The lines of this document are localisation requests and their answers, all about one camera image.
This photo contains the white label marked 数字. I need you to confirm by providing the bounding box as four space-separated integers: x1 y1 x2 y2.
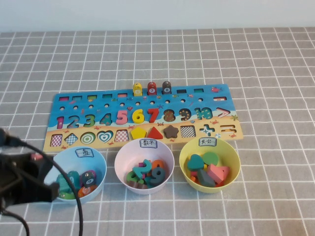
139 138 158 149

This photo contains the short black cable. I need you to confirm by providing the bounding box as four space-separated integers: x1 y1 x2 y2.
0 210 31 236

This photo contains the red wooden fish piece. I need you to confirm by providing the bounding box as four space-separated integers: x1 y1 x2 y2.
147 81 158 96

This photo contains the long black cable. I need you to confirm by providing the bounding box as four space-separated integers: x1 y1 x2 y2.
14 137 84 236

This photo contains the magenta wooden fish piece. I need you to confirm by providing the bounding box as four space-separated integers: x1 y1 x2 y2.
79 169 96 180

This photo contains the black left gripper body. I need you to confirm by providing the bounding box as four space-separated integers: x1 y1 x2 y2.
0 153 26 206

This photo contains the colourful wooden puzzle board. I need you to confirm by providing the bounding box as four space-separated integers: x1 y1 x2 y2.
42 84 244 153

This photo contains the pink wooden angle sign piece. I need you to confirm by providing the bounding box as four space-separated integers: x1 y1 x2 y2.
219 166 231 181

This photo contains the pink wooden number five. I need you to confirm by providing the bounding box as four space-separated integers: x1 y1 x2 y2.
115 109 129 125

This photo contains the orange wooden fish piece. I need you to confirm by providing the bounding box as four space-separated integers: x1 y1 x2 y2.
77 184 98 199

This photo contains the pink wooden trapezoid piece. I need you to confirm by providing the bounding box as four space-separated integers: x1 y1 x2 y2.
206 164 224 182

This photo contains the green wooden circle piece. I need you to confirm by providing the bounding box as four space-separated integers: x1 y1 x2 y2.
202 151 220 167

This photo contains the pale pink plastic bowl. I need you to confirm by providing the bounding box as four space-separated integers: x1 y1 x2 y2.
114 139 175 195

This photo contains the grey wooden diamond piece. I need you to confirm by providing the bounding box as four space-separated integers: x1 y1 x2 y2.
196 169 217 187

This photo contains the green wooden number piece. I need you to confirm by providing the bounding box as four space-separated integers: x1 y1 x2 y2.
126 171 138 184

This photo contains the grey checked tablecloth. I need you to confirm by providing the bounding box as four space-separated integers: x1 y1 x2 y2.
0 26 315 236

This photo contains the light blue plastic bowl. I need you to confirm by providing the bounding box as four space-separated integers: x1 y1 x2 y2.
44 147 108 206

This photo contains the dark teal wooden number nine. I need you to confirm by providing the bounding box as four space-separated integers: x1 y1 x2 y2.
147 166 166 186

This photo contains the dark grey wooden fish piece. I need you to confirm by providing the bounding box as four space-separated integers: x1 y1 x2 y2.
80 171 96 189

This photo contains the teal wooden heart piece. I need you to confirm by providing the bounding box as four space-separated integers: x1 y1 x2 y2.
187 154 204 172

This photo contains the red wooden triangle piece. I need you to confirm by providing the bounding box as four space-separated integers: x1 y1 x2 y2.
147 126 164 140

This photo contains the teal wooden number two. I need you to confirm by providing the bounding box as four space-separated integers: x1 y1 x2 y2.
132 159 152 179

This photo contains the yellow wooden number six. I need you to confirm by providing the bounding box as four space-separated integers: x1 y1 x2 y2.
131 109 145 125

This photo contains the brown wooden fish piece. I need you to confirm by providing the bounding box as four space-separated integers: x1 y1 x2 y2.
161 81 172 95

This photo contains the white label marked 鱼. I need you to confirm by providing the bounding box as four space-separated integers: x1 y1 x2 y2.
75 147 95 158

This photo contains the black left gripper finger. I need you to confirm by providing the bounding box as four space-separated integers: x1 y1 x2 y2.
14 183 60 205
24 156 54 184

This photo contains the red wooden number seven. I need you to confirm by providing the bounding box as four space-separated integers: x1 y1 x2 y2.
147 108 160 123

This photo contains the white label marked 其它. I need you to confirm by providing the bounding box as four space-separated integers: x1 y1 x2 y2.
198 137 217 148

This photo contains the brown wooden star piece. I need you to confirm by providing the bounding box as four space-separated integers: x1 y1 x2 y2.
163 124 180 139

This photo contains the yellow wooden fish piece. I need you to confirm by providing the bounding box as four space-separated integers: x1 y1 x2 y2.
132 83 143 97

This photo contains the yellow plastic bowl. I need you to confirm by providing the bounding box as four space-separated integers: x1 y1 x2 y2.
179 137 241 194

